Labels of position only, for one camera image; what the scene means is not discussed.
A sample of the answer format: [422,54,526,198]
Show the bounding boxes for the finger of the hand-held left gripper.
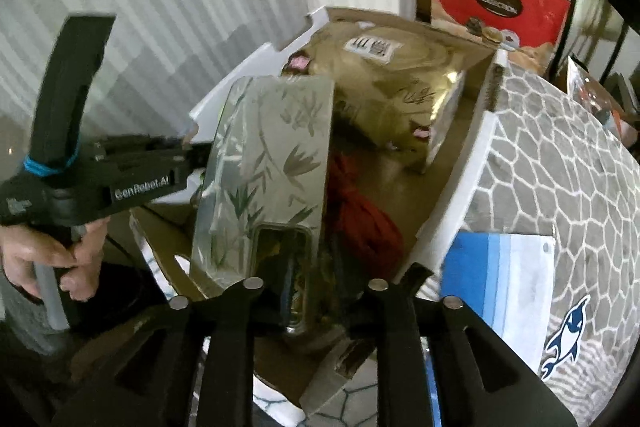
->
[150,142,214,174]
[94,134,194,154]

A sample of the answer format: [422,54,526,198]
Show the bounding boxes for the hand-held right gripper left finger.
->
[50,278,289,427]

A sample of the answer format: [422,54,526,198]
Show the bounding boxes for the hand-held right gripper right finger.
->
[332,253,578,427]

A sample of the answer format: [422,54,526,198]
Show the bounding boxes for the silver bamboo print box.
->
[190,76,336,339]

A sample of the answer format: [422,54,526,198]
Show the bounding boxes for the red rope bundle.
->
[322,152,406,264]

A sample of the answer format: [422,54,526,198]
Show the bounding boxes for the stone pattern cardboard box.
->
[129,6,512,424]

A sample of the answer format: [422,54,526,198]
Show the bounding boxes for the gold gift box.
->
[282,22,469,176]

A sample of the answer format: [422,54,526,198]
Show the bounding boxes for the person's left forearm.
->
[0,277,69,356]

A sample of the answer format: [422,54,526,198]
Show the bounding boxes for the person's left hand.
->
[0,219,104,304]

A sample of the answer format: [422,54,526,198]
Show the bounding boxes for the blue white dolphin print pouch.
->
[441,231,593,381]

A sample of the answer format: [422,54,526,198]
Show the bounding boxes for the clear plastic bag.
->
[564,56,627,128]

